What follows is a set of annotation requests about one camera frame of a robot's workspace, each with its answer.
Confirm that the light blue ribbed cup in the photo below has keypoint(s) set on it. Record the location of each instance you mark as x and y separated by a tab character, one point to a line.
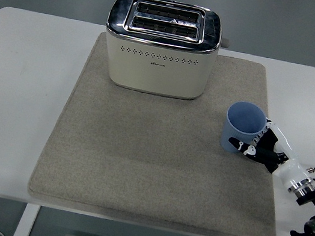
227	135

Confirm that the cream and chrome toaster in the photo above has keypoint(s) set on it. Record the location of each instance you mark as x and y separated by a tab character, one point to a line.
156	72

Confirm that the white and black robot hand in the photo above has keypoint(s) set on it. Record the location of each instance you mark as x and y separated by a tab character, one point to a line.
290	170

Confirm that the white table leg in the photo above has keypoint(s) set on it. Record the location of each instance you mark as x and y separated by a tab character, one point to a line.
25	223

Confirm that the beige fabric table mat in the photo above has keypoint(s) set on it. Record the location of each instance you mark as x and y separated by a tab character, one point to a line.
138	157

